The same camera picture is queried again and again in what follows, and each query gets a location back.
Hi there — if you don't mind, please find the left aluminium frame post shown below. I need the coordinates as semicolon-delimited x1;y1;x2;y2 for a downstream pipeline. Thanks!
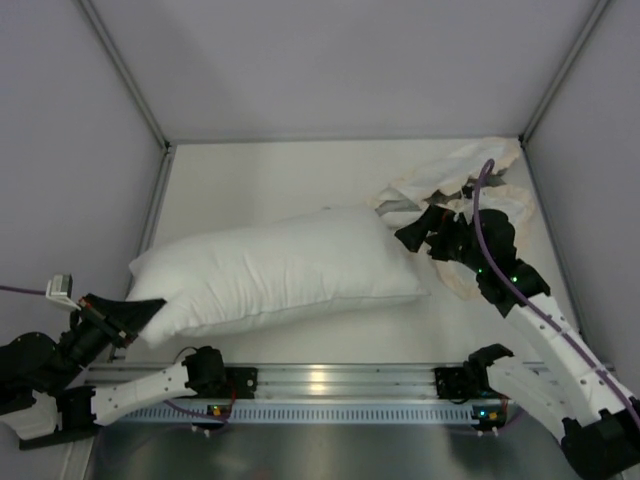
74;0;171;152

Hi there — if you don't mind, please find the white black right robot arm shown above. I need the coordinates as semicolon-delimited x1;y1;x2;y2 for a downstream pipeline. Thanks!
395;205;639;479

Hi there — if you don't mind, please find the right aluminium frame post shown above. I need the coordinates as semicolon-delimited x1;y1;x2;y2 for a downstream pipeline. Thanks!
517;0;619;149

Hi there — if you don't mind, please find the slotted grey cable duct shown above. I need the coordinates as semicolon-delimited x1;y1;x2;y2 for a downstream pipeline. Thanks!
123;403;479;426

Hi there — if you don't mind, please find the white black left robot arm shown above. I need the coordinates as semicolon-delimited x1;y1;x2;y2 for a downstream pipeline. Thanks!
1;294;226;451

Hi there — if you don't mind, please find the white pillow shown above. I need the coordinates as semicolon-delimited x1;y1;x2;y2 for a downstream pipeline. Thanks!
127;206;427;347

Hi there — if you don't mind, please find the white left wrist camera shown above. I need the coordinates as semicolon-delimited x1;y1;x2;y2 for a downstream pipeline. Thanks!
45;273;80;311

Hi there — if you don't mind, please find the aluminium frame post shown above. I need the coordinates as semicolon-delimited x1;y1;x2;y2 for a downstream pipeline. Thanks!
74;0;171;152
517;0;619;149

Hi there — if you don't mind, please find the grey pillowcase with cream frill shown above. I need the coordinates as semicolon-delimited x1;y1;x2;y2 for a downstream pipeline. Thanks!
366;136;536;302

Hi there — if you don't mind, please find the aluminium mounting rail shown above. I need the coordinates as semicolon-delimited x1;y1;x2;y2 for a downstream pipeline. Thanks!
87;363;616;401

